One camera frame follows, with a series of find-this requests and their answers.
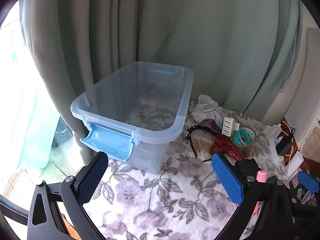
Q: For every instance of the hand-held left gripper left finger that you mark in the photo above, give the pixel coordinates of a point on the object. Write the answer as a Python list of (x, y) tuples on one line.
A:
[(92, 177)]

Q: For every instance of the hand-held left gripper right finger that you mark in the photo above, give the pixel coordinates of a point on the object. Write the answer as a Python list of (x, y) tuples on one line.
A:
[(227, 177)]

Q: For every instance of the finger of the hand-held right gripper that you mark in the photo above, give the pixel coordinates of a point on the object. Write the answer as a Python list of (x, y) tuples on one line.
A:
[(308, 180)]

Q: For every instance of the brown tape roll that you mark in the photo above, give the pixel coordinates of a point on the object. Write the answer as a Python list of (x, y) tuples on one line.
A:
[(247, 151)]

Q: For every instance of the bag of cotton swabs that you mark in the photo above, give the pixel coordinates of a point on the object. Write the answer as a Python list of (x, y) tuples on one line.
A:
[(202, 143)]

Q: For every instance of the white hair clip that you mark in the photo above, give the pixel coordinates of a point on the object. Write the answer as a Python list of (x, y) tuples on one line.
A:
[(228, 126)]

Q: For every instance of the black headband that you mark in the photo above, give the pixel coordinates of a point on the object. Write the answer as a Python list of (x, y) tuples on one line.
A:
[(191, 140)]

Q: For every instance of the clear plastic storage box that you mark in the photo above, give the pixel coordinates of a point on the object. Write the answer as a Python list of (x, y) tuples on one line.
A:
[(150, 145)]

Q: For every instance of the white paper towel roll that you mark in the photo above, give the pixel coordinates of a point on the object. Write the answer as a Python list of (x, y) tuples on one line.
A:
[(295, 165)]

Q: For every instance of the black glittery hair accessory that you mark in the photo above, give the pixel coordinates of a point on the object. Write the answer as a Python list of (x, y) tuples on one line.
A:
[(246, 166)]

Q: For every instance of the red hair claw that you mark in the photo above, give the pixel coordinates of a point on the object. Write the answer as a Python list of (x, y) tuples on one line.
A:
[(226, 146)]

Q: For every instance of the pink hair roller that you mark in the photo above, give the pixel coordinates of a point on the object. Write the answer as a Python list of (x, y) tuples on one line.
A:
[(262, 174)]

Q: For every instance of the beige quilted bed cover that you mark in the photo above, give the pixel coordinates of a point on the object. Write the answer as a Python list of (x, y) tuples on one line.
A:
[(312, 142)]

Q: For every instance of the black charger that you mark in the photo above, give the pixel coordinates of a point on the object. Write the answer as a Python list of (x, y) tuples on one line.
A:
[(283, 145)]

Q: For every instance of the brown wooden furniture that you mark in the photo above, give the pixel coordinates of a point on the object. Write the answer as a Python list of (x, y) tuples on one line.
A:
[(287, 127)]

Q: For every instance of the floral fleece blanket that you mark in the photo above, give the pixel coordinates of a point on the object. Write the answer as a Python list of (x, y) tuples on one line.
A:
[(162, 200)]

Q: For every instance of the crumpled white paper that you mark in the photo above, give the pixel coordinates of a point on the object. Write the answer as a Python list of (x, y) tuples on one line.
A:
[(206, 107)]

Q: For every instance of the glass window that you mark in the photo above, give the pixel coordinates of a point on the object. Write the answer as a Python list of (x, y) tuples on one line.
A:
[(22, 92)]

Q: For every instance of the grey-green curtain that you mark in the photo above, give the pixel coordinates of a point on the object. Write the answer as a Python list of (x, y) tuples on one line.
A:
[(175, 30)]

